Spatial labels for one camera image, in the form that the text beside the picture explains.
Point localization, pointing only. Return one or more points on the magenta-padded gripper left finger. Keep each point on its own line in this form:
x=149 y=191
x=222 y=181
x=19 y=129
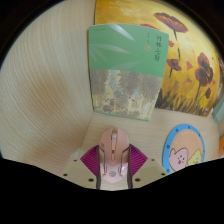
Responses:
x=88 y=161

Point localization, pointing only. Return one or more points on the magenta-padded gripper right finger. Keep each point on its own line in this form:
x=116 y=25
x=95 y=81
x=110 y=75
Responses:
x=138 y=160

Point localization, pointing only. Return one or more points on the pink computer mouse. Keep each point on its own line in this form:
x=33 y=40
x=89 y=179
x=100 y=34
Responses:
x=114 y=153

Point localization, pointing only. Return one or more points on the round blue cartoon mouse pad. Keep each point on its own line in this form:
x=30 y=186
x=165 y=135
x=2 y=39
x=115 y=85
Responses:
x=183 y=148

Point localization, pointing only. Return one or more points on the green book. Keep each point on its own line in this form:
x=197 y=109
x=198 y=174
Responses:
x=126 y=70

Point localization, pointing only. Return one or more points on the pale green vase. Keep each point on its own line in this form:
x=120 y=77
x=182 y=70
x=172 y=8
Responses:
x=219 y=112

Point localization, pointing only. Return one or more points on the yellow poppy flower painting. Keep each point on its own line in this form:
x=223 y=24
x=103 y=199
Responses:
x=190 y=60

